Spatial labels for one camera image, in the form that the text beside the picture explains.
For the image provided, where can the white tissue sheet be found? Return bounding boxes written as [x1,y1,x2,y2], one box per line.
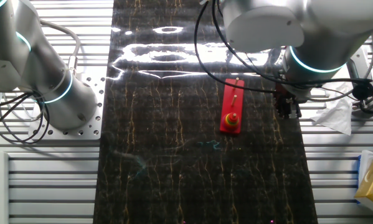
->
[359,150,373,187]

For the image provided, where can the grey base cable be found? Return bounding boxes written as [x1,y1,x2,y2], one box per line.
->
[36,18,82,77]

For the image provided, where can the silver robot mounting plate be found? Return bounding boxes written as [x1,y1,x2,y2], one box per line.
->
[28,73,106,141]

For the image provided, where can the red Hanoi base board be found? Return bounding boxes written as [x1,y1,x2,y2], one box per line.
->
[219,77,245,135]

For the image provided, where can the blue tissue pack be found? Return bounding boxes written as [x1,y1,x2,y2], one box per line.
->
[356,154,361,205]

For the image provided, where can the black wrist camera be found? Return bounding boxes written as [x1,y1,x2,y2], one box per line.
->
[351,81,373,101]

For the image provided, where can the small crumpled white tissue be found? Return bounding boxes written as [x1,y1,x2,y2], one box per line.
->
[310,82,354,136]

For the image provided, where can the thin black camera cable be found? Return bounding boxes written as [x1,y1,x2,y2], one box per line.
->
[210,0,373,86]

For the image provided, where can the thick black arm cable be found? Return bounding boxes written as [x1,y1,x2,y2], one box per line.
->
[193,0,277,94]

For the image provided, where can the large purple Hanoi ring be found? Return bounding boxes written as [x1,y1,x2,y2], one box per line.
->
[222,120,241,131]

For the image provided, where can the black base cable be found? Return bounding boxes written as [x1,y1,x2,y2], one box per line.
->
[0,91,52,144]
[0,90,40,128]

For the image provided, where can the grey camera bracket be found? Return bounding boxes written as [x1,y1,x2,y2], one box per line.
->
[346,54,366,83]

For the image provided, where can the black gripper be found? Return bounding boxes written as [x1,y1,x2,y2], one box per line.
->
[273,83,302,119]

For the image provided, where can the black marble pattern mat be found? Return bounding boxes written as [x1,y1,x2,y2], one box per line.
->
[92,0,318,224]

